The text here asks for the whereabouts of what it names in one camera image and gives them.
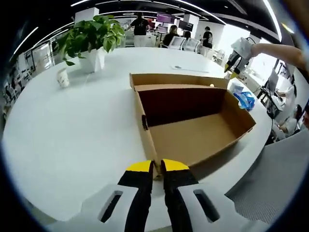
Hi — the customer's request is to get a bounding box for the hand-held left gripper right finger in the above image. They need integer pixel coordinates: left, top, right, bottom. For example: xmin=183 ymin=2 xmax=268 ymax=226
xmin=160 ymin=158 xmax=237 ymax=232

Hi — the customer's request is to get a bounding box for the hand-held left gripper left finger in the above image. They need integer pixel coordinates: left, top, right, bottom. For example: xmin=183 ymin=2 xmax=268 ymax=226
xmin=71 ymin=159 xmax=155 ymax=232

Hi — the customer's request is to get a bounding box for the blue plastic soft packet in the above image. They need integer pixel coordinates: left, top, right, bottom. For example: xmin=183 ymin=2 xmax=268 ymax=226
xmin=233 ymin=90 xmax=256 ymax=111

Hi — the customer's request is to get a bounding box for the brown cardboard shoe box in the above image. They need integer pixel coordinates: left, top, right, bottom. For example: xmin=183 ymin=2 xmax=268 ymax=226
xmin=129 ymin=72 xmax=257 ymax=181

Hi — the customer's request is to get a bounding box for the black desk monitor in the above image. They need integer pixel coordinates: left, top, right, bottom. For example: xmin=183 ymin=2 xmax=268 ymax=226
xmin=267 ymin=69 xmax=282 ymax=91

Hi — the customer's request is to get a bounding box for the row of white office chairs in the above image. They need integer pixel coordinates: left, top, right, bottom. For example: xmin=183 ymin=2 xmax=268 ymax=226
xmin=169 ymin=36 xmax=226 ymax=61

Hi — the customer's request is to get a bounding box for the white paper cup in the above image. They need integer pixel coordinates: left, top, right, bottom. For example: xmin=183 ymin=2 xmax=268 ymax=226
xmin=56 ymin=67 xmax=70 ymax=89

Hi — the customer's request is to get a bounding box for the green plant in white pot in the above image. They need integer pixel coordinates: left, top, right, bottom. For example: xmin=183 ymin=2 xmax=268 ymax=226
xmin=56 ymin=14 xmax=126 ymax=73

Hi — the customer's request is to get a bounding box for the dark wall screen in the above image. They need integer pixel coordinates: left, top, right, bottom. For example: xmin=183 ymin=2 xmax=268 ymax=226
xmin=178 ymin=20 xmax=194 ymax=31

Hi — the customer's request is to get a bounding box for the purple wall screen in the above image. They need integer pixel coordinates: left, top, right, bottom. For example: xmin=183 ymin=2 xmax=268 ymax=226
xmin=156 ymin=12 xmax=175 ymax=24

